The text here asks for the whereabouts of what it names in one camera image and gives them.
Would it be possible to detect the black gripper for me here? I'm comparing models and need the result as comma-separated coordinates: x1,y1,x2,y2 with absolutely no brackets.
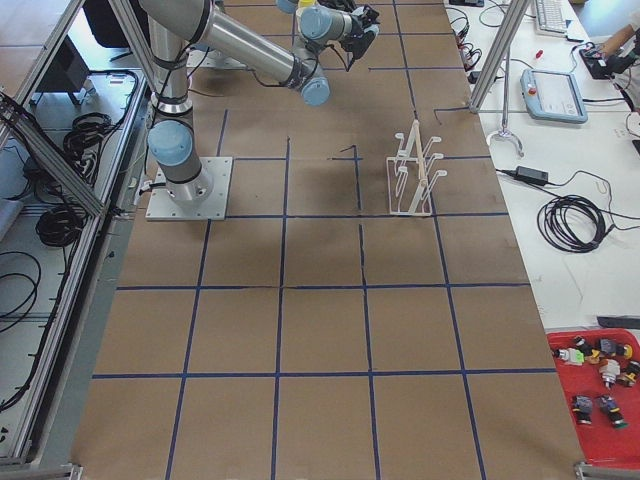
341,19,379,56

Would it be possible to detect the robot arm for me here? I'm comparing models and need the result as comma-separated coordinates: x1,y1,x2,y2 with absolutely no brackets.
141,1,379,204
275,0,317,14

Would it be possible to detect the wooden rack dowel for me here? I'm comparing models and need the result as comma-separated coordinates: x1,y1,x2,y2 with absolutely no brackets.
412,119,427,187

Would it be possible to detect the white keyboard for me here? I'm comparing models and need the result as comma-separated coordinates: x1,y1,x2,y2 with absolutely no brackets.
532,0,568,36

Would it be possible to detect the blue teach pendant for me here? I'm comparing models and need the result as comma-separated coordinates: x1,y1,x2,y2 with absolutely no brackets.
520,68,588,124

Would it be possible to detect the black power adapter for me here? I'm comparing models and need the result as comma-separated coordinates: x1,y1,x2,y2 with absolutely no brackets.
514,166,549,186

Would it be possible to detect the red parts tray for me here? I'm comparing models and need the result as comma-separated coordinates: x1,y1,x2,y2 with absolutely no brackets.
547,328,639,470

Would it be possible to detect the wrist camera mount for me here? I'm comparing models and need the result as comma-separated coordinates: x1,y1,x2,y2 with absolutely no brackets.
352,5,379,28

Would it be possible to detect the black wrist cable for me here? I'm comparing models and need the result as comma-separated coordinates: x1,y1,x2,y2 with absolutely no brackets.
249,42,346,91

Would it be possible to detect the white wire cup rack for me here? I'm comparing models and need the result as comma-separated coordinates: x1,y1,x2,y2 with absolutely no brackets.
385,124,448,217

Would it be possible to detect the aluminium frame post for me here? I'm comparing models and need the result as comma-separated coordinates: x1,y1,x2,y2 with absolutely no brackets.
469,0,529,113

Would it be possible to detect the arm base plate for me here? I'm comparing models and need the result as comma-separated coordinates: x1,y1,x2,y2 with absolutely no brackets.
146,157,233,221

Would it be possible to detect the coiled black cable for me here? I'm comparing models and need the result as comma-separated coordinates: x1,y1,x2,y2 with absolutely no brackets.
537,194,609,252

